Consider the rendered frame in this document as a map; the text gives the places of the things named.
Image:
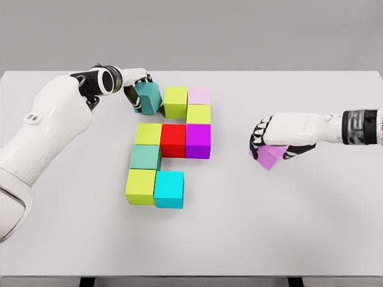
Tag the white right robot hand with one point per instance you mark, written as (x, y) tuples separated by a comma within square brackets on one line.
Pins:
[(284, 128)]

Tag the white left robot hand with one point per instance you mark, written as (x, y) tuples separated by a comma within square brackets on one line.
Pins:
[(133, 78)]

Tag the dark teal cube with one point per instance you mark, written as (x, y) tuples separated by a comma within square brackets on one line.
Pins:
[(147, 97)]

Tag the orchid pink cube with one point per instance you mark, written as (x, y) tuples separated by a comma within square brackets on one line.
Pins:
[(269, 157)]

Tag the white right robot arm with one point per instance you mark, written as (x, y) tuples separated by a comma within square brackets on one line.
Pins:
[(356, 127)]

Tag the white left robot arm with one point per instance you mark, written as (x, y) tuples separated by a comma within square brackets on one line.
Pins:
[(45, 113)]

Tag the yellow-green cube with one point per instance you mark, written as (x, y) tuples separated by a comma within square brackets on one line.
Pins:
[(147, 134), (140, 186), (175, 101), (198, 114)]

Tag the pale pink cube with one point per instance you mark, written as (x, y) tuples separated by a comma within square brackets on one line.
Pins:
[(199, 95)]

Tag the red cube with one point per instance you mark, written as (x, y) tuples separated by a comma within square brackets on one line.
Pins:
[(173, 140)]

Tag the sea green cube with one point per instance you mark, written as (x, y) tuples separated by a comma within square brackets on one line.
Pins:
[(145, 157)]

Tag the purple cube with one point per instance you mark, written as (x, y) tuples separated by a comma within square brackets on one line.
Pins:
[(197, 140)]

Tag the cyan cube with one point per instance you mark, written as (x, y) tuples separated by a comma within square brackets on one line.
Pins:
[(168, 189)]

